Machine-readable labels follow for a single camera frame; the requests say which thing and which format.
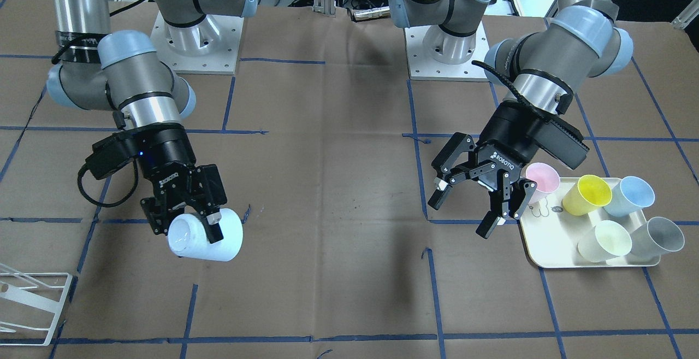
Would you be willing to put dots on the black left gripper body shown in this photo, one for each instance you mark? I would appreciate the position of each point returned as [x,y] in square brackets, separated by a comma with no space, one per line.
[512,136]

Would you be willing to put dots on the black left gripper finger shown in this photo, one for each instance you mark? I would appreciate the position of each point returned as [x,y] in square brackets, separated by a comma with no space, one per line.
[444,164]
[509,200]

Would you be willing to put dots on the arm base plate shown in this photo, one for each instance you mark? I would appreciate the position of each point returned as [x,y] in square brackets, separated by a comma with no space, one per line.
[435,55]
[211,47]

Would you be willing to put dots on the pink plastic cup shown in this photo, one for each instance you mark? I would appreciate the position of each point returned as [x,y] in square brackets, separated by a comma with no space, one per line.
[547,180]

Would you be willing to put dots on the pale green plastic cup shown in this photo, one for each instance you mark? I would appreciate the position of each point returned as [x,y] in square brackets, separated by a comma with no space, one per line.
[606,241]

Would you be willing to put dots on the yellow plastic cup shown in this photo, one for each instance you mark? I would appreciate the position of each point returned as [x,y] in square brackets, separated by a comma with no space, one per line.
[589,193]

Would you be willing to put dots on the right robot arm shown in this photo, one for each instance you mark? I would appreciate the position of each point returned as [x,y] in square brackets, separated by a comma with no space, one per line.
[120,72]

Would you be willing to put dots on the cream plastic tray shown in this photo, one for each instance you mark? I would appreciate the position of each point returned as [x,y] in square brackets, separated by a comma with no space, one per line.
[551,234]

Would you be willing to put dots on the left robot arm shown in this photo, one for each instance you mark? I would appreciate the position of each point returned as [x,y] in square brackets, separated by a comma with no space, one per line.
[543,72]

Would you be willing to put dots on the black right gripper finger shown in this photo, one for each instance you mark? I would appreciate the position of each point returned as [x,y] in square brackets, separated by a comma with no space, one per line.
[209,216]
[158,215]

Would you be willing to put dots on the grey plastic cup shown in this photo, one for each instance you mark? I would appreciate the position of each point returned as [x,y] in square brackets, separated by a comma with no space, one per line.
[659,235]

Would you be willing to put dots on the white wire cup rack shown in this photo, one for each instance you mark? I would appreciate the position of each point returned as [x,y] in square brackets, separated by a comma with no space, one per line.
[32,305]

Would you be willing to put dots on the blue plastic cup on tray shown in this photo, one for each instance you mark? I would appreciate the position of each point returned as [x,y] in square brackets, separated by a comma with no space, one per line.
[630,195]

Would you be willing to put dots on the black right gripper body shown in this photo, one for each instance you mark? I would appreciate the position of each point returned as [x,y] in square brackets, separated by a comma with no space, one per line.
[165,156]

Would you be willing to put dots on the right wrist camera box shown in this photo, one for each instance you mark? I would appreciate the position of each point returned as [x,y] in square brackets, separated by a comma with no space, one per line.
[111,154]

